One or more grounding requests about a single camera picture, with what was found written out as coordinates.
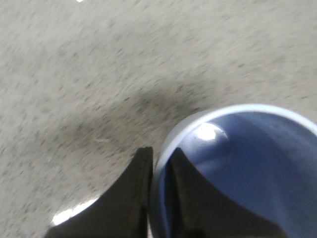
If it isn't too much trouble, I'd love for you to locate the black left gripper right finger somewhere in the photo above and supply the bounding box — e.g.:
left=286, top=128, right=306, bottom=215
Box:
left=165, top=148, right=287, bottom=238

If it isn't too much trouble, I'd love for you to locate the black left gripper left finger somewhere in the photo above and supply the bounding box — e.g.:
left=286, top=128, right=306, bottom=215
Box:
left=45, top=147, right=153, bottom=238

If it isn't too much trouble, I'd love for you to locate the blue plastic cup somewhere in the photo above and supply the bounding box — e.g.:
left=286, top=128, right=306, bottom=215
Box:
left=149, top=104, right=317, bottom=238

